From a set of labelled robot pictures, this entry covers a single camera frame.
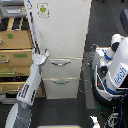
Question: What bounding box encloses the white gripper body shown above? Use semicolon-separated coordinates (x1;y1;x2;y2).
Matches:
32;53;46;65

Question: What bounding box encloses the upper fridge drawer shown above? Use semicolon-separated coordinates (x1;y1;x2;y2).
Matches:
42;59;82;79

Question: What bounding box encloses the green android sticker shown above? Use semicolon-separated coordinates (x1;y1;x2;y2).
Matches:
37;3;49;17

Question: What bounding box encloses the wooden drawer cabinet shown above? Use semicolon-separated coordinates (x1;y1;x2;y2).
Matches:
0;17;47;99

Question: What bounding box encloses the coiled cable on floor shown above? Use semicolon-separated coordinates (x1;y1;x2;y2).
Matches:
78;43;100;94

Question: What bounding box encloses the grey device on cabinet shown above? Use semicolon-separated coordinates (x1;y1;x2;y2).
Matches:
0;6;26;17

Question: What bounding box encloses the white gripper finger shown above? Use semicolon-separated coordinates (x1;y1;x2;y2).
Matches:
44;49;49;57

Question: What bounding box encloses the white fridge door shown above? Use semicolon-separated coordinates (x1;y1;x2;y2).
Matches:
24;0;92;58

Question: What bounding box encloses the white blue robot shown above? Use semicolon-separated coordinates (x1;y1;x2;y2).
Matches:
92;34;128;106

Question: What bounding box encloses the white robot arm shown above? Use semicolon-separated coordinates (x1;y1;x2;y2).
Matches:
5;50;49;128

